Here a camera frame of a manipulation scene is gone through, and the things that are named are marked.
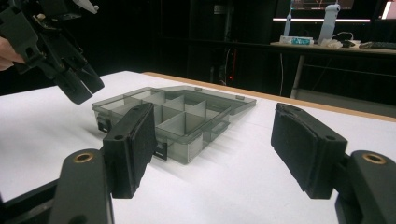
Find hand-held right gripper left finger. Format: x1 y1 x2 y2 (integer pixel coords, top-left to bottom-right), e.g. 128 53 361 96
102 102 159 200

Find beige desk top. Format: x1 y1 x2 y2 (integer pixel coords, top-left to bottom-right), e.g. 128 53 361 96
269 41 396 58

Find black keyboard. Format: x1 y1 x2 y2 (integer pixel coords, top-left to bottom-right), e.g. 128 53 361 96
359 40 396 51

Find white and blue toothbrush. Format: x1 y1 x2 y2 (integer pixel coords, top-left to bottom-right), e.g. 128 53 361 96
282 0 295 37

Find white flat box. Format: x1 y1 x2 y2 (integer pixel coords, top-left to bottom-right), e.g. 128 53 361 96
278 35 315 46

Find bundle of floor cables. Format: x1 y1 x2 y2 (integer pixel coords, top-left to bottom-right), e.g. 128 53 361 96
209 46 239 87

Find white desk frame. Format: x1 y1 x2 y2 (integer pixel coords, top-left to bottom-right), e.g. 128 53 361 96
290 54 306 99

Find pale blue hand-held device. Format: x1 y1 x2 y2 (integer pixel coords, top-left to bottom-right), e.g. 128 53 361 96
317 3 342 47

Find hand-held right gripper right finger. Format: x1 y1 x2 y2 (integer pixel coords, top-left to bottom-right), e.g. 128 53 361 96
270 102 349 201

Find computer monitor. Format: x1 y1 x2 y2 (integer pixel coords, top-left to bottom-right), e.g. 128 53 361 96
272 0 375 23

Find grey transparent compartment box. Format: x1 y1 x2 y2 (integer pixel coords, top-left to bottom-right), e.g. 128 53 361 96
91 85 258 165

